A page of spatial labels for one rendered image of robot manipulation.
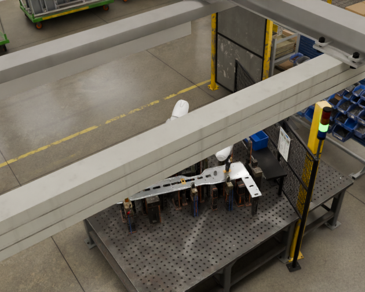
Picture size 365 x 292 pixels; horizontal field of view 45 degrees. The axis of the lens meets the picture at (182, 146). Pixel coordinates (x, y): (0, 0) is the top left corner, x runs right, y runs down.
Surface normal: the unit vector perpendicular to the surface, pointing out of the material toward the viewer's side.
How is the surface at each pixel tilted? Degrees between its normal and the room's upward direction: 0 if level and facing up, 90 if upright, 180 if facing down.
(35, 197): 0
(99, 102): 0
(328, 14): 0
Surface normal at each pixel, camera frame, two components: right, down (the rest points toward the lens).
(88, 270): -0.04, -0.77
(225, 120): 0.58, 0.51
